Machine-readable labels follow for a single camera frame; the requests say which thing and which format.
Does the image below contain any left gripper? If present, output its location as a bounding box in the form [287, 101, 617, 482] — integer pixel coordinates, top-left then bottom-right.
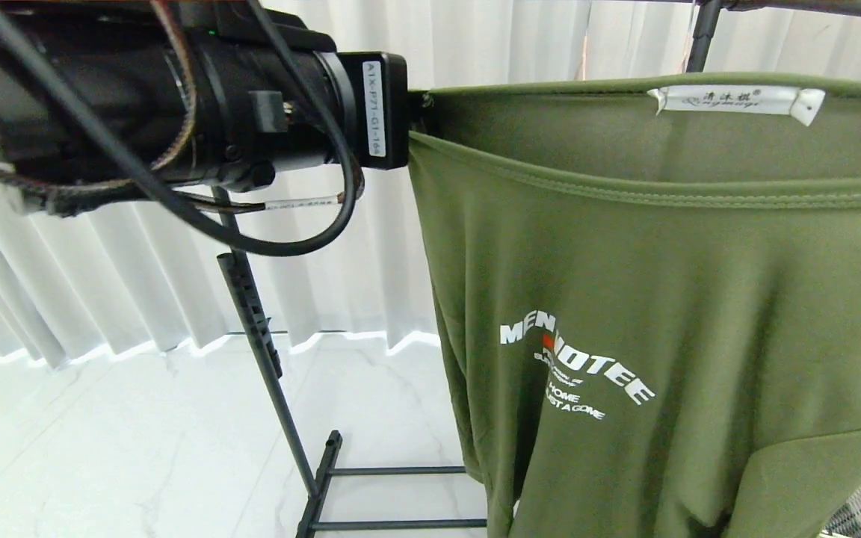
[199, 37, 410, 188]

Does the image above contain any green printed shirt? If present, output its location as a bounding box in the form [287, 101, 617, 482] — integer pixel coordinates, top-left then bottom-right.
[407, 71, 861, 538]

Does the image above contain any black clothes rack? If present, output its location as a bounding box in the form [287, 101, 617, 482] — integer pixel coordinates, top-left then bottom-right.
[210, 0, 861, 538]

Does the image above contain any white curtain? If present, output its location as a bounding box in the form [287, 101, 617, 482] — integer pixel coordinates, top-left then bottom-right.
[0, 0, 861, 367]

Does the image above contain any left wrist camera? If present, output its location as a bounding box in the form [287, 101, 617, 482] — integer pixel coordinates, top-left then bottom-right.
[176, 0, 338, 53]

